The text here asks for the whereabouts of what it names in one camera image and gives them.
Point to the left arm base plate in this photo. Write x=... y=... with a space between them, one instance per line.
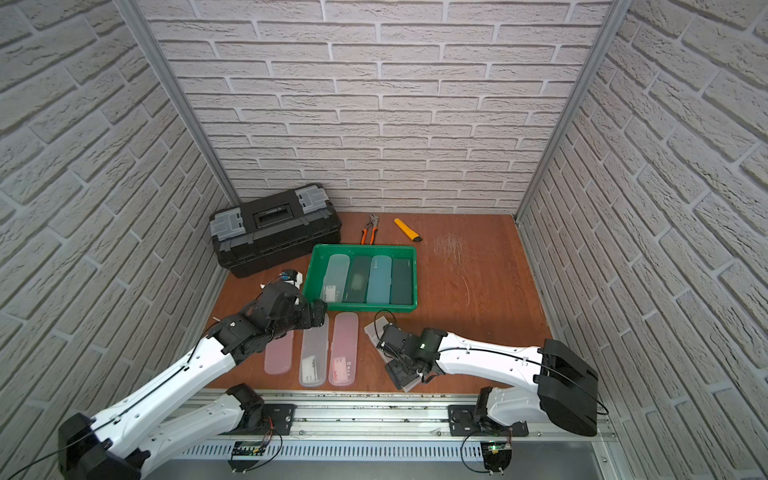
x=270 y=419

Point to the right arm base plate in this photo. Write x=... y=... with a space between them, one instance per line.
x=463 y=420

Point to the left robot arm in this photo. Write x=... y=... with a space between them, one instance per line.
x=137 y=434

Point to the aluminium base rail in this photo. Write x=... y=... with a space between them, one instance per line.
x=326 y=415

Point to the left corner aluminium post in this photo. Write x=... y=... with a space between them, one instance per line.
x=140 y=28

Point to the left controller board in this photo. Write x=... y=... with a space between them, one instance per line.
x=248 y=455

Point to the clear pencil case with label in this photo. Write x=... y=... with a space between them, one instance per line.
x=314 y=355

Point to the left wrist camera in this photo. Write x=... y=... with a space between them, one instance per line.
x=292 y=277

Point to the black plastic toolbox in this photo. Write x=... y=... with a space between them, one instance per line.
x=269 y=231

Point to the green plastic storage tray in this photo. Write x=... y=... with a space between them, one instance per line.
x=319 y=260

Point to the pink pencil case with label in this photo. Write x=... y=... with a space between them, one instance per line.
x=343 y=351

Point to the right corner aluminium post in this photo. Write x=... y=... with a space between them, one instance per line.
x=614 y=19

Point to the blue-grey frosted pencil case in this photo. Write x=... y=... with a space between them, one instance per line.
x=380 y=278

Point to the corner aluminium post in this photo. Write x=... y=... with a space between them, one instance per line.
x=140 y=28
x=614 y=19

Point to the pink frosted pencil case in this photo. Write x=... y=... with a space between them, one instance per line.
x=279 y=355

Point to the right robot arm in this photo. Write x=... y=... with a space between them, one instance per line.
x=550 y=382

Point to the right controller board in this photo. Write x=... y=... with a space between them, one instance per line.
x=496 y=456

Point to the grey frosted rectangular pencil case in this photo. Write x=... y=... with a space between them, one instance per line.
x=407 y=361

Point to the orange handled pliers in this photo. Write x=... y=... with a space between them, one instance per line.
x=369 y=233

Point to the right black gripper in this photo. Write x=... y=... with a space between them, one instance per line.
x=398 y=378

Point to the dark green labelled pencil case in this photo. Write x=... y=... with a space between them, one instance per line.
x=357 y=279

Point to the yellow utility knife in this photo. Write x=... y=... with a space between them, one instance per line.
x=409 y=232

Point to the controller board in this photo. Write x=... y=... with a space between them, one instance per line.
x=496 y=456
x=248 y=455

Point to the clear frosted pencil case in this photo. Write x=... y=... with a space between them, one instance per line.
x=335 y=278

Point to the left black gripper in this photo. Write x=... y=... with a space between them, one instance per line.
x=306 y=314

